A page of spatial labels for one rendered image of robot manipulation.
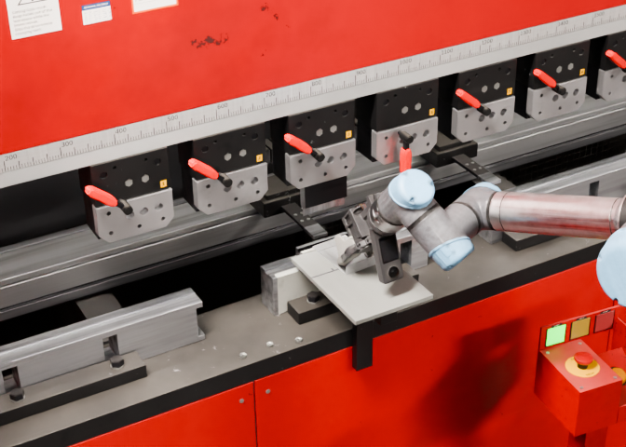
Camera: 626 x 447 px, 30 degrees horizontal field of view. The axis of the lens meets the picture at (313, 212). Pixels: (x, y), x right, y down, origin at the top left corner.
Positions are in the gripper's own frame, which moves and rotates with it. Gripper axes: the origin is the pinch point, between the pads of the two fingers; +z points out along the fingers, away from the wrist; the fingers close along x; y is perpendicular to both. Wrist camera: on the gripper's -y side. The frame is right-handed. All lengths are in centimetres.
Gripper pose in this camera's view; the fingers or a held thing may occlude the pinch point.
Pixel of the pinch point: (355, 260)
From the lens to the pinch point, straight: 241.8
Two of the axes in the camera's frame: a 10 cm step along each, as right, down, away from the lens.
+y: -3.8, -8.9, 2.5
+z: -3.1, 3.7, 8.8
